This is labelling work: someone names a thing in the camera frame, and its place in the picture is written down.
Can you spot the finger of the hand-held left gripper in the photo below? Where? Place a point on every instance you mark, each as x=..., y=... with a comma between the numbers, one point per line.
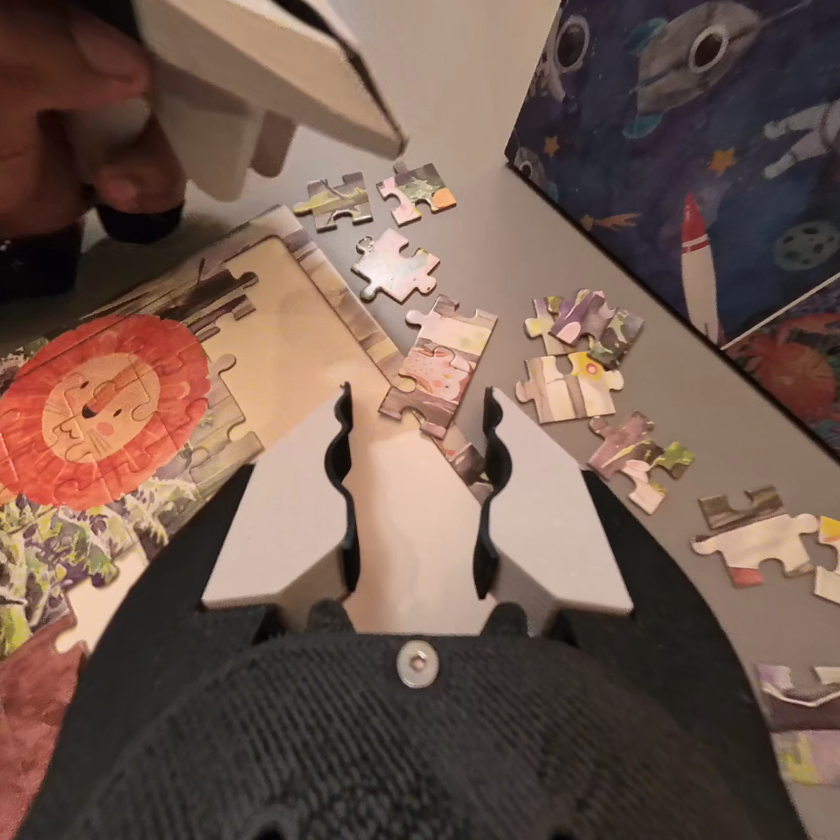
x=249, y=59

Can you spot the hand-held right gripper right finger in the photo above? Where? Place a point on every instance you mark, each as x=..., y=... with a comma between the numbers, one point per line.
x=558, y=538

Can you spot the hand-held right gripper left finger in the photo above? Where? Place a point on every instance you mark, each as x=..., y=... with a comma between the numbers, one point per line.
x=282, y=531

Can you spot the jigsaw puzzle frame tray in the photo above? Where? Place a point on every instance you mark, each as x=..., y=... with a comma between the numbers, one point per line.
x=302, y=308

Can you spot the assembled jigsaw puzzle section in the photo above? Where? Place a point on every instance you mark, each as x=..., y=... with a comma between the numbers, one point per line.
x=98, y=407

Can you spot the pink owl puzzle piece pair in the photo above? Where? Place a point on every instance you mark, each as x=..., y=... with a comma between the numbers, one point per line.
x=439, y=367

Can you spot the person's left hand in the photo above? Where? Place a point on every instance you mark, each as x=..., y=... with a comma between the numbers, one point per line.
x=65, y=98

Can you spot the scattered loose jigsaw pieces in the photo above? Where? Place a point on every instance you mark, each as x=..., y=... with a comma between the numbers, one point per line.
x=571, y=387

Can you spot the illustrated puzzle box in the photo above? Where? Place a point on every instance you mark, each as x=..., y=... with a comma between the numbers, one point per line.
x=656, y=164

